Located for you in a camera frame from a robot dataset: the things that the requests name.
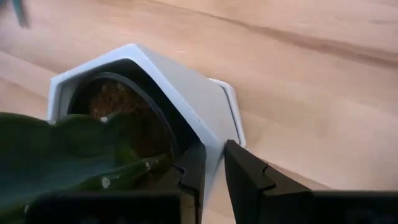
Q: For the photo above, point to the green cactus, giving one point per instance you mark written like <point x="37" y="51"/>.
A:
<point x="62" y="155"/>

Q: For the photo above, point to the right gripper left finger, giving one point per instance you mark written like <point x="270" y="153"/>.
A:
<point x="192" y="174"/>

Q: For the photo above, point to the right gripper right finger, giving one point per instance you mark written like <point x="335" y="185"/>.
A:
<point x="245" y="183"/>

